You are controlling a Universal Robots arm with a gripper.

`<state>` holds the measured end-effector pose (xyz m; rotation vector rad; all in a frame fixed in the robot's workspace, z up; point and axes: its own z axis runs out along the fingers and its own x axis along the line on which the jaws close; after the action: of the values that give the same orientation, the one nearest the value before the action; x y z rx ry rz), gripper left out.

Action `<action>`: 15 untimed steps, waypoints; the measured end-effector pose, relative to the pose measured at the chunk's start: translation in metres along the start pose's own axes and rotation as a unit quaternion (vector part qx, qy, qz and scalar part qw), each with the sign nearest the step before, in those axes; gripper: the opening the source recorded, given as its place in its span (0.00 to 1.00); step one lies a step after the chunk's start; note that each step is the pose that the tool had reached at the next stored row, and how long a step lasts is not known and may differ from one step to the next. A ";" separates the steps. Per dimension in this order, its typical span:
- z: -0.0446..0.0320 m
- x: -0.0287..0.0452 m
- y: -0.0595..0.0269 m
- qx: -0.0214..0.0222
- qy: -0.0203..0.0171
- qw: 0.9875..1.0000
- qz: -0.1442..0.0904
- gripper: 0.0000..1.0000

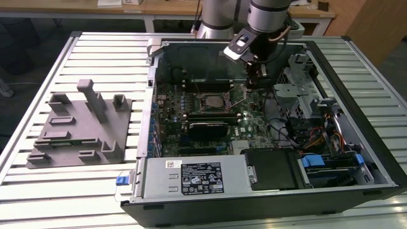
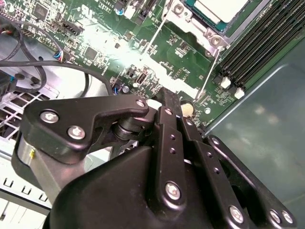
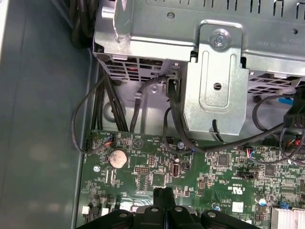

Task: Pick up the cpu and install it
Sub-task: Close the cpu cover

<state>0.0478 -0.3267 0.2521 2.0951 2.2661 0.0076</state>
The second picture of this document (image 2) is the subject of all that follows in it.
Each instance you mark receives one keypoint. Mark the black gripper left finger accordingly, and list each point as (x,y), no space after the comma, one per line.
(71,114)

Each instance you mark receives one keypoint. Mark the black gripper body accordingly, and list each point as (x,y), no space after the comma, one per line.
(107,202)

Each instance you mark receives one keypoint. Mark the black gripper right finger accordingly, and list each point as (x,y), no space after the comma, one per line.
(214,162)

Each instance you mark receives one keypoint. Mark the silver square CPU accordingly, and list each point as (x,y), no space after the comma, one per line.
(214,7)

